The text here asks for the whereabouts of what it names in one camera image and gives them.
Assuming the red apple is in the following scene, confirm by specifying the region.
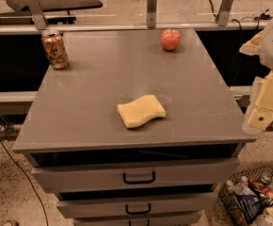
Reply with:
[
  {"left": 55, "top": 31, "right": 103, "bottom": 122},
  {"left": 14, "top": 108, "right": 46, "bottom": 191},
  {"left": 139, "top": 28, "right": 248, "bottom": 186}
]
[{"left": 160, "top": 29, "right": 181, "bottom": 51}]

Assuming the gold patterned soda can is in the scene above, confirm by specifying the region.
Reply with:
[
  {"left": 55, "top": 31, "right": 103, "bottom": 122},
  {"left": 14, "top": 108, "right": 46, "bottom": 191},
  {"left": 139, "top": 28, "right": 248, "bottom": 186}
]
[{"left": 41, "top": 29, "right": 69, "bottom": 70}]

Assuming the metal rail bracket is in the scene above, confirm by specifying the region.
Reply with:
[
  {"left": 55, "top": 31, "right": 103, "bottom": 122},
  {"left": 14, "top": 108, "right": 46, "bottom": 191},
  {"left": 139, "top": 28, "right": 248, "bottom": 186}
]
[
  {"left": 216, "top": 0, "right": 234, "bottom": 26},
  {"left": 146, "top": 0, "right": 157, "bottom": 28},
  {"left": 26, "top": 0, "right": 47, "bottom": 30}
]

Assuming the right metal rail bracket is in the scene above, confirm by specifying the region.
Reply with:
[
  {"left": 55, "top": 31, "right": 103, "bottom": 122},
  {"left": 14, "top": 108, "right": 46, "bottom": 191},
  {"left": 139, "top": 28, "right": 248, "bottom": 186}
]
[{"left": 216, "top": 0, "right": 234, "bottom": 26}]

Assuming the middle grey drawer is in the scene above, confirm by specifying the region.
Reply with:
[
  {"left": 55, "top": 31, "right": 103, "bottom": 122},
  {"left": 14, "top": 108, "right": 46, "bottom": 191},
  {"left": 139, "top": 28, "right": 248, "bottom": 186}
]
[{"left": 56, "top": 192, "right": 217, "bottom": 218}]

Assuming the yellow wavy sponge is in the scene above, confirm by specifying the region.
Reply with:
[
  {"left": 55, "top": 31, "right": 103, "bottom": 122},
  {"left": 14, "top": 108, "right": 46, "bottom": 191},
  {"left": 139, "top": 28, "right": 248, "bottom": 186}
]
[{"left": 117, "top": 95, "right": 166, "bottom": 129}]

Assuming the wire mesh basket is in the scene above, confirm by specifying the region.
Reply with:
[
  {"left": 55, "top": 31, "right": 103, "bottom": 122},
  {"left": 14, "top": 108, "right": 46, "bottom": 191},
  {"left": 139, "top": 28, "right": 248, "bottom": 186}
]
[{"left": 218, "top": 166, "right": 273, "bottom": 226}]

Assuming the left metal rail bracket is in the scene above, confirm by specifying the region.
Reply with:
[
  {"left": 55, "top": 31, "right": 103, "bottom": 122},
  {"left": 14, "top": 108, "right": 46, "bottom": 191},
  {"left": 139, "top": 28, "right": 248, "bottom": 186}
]
[{"left": 26, "top": 0, "right": 47, "bottom": 30}]

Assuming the middle metal rail bracket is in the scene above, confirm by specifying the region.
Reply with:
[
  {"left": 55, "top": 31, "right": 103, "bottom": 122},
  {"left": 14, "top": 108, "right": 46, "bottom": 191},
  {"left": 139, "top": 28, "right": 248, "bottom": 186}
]
[{"left": 146, "top": 0, "right": 157, "bottom": 28}]

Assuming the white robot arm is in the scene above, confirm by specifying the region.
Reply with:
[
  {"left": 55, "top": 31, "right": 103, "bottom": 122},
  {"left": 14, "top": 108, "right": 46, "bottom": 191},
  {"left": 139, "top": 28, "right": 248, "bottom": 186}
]
[{"left": 239, "top": 19, "right": 273, "bottom": 135}]

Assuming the grey drawer cabinet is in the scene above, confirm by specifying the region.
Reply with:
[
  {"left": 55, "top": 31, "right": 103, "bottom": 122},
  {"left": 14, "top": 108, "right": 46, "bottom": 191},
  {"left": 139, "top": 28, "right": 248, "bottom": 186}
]
[{"left": 13, "top": 29, "right": 251, "bottom": 226}]

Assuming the top grey drawer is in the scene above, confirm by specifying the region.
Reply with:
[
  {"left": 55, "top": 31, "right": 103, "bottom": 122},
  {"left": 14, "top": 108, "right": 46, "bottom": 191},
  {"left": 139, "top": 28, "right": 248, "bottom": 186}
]
[{"left": 32, "top": 157, "right": 239, "bottom": 193}]

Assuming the bottom grey drawer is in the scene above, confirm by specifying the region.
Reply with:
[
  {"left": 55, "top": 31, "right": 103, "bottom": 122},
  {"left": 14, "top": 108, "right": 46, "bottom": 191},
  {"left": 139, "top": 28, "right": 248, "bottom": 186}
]
[{"left": 73, "top": 211, "right": 201, "bottom": 226}]

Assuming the red snack packet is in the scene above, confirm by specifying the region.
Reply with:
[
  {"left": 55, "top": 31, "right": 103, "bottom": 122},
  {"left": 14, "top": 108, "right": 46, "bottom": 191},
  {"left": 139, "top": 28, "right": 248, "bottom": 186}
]
[{"left": 249, "top": 179, "right": 273, "bottom": 200}]

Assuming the clear plastic water bottle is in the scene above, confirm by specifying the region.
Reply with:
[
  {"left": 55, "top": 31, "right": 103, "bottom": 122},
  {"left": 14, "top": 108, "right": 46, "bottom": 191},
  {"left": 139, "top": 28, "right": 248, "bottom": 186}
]
[{"left": 233, "top": 176, "right": 254, "bottom": 195}]

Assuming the horizontal metal rail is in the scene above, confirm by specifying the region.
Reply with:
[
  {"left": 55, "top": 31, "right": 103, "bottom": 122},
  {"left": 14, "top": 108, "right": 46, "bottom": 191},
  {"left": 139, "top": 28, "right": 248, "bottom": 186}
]
[{"left": 0, "top": 21, "right": 268, "bottom": 35}]

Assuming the black floor cable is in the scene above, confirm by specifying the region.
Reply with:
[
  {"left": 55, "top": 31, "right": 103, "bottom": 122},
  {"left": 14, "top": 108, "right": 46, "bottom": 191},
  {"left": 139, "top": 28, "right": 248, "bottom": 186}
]
[{"left": 0, "top": 122, "right": 50, "bottom": 226}]

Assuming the black cable at rail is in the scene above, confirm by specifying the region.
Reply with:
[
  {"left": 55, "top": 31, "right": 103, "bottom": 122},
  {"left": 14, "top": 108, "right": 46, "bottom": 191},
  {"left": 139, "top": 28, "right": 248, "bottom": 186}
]
[{"left": 205, "top": 0, "right": 273, "bottom": 33}]

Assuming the grey drawer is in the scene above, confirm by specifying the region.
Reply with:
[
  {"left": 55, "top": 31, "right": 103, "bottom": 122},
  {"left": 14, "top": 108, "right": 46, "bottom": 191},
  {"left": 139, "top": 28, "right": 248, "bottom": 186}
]
[
  {"left": 32, "top": 157, "right": 239, "bottom": 193},
  {"left": 56, "top": 192, "right": 217, "bottom": 218},
  {"left": 73, "top": 211, "right": 201, "bottom": 226}
]

